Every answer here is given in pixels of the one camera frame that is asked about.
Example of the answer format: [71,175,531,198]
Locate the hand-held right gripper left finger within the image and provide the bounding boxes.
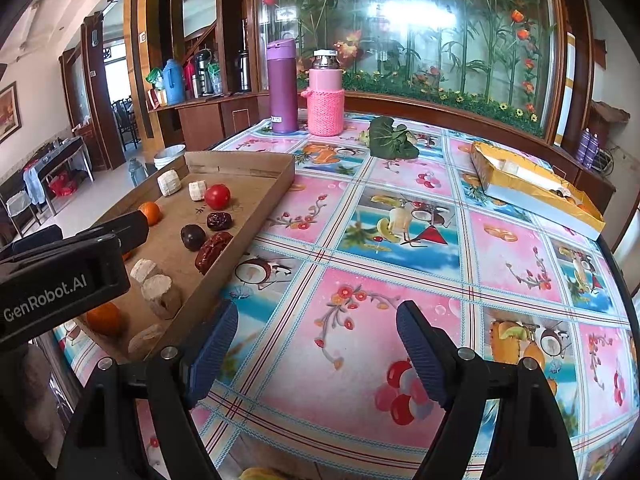
[55,300,240,480]

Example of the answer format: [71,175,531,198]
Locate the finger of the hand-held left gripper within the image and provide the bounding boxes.
[75,210,150,261]

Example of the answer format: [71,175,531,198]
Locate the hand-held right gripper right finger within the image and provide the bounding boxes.
[396,300,581,480]

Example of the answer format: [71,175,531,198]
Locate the dark purple plum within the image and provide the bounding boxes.
[180,224,207,252]

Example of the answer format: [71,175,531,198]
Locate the brown cardboard tray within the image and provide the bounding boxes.
[65,151,296,363]

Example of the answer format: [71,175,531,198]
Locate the clear water jug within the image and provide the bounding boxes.
[127,157,149,186]

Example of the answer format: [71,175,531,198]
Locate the metal folding chair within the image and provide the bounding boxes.
[0,192,41,238]

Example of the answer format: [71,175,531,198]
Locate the red bag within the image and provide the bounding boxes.
[49,170,80,197]

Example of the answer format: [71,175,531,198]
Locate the white plastic bucket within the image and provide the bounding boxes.
[153,144,187,171]

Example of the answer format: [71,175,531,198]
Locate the red jujube date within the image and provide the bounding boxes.
[194,231,235,276]

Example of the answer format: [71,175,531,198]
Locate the red tomato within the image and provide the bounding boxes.
[204,184,232,210]

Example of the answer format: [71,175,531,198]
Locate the blue cloth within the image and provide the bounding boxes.
[22,162,48,206]

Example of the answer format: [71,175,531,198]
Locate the dark dining chair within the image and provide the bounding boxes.
[112,99,138,150]

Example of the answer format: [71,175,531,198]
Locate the yellow object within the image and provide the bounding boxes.
[239,466,283,480]

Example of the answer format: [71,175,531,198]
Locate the wooden cabinet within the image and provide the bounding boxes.
[145,91,271,153]

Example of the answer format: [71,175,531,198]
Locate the blue thermos jug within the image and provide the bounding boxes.
[162,59,185,106]

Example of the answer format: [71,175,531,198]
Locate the black steel flask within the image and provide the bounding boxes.
[194,49,213,97]

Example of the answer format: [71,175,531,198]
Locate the steel vacuum flask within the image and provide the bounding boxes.
[235,50,252,93]

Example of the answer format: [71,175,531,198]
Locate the yellow cardboard box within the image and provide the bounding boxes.
[470,141,606,241]

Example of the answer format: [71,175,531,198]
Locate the purple thermos bottle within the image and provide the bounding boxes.
[265,38,299,135]

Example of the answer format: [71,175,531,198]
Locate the green leafy vegetable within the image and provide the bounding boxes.
[359,116,421,160]

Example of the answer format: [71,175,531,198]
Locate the jar with pink knitted sleeve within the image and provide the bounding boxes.
[300,50,347,137]

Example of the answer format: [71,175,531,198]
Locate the brown cardboard piece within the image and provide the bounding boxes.
[590,100,631,126]

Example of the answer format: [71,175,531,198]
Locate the floral glass panel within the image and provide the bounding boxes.
[250,0,568,136]

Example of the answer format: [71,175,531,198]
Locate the framed wall picture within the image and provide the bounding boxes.
[0,82,23,143]

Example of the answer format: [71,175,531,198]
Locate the wire rack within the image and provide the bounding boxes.
[595,147,618,176]

